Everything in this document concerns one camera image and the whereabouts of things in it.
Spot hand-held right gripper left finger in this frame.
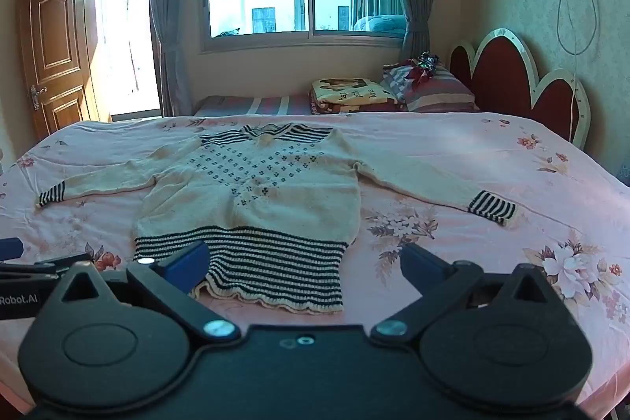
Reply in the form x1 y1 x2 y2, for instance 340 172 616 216
61 239 243 348

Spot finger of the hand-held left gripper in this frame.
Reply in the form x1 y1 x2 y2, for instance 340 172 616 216
0 253 95 281
0 238 25 262

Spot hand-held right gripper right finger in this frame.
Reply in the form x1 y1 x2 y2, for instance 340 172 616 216
370 242 549 347

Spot cream knit sweater black stripes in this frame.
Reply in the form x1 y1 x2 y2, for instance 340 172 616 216
37 123 517 315

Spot pink floral blanket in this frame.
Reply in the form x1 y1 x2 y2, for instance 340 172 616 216
0 112 630 416

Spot striped grey pink mattress sheet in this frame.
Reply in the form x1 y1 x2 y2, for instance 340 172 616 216
194 94 316 118

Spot striped pillow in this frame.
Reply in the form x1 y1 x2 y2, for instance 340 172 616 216
383 62 481 114

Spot folded printed yellow blanket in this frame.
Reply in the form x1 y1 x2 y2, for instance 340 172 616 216
309 78 407 115

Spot brown wooden door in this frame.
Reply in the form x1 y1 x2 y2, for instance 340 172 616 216
18 0 100 141

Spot red heart-shaped headboard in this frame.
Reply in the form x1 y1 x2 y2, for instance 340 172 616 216
449 26 589 150

